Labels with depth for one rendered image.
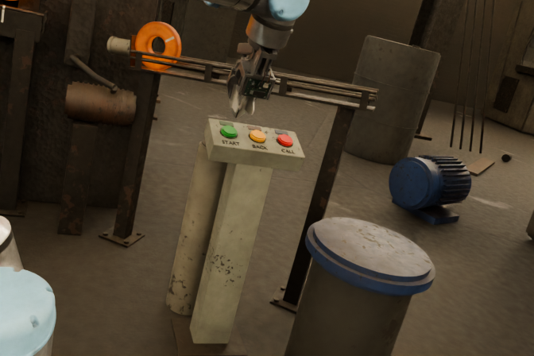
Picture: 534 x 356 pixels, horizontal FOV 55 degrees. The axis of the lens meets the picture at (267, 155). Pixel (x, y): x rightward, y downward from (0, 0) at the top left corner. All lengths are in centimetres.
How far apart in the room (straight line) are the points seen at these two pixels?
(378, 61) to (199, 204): 265
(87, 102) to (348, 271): 102
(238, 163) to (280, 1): 53
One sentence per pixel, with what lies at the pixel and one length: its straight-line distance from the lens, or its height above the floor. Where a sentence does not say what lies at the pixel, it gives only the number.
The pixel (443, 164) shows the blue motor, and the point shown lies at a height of 32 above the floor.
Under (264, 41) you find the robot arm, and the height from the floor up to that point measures 84.
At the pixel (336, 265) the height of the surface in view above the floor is 41.
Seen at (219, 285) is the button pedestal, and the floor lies 19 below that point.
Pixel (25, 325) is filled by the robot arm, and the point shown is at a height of 44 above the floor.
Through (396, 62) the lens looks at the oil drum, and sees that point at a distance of 386.
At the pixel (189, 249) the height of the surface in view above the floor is 22.
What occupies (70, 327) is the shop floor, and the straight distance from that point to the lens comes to 152.
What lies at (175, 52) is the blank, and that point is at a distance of 172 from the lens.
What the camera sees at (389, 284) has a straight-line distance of 118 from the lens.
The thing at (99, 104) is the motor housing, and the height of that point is 48.
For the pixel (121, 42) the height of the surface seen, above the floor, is 69.
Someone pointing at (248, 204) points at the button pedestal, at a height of 43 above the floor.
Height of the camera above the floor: 92
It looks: 16 degrees down
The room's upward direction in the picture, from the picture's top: 14 degrees clockwise
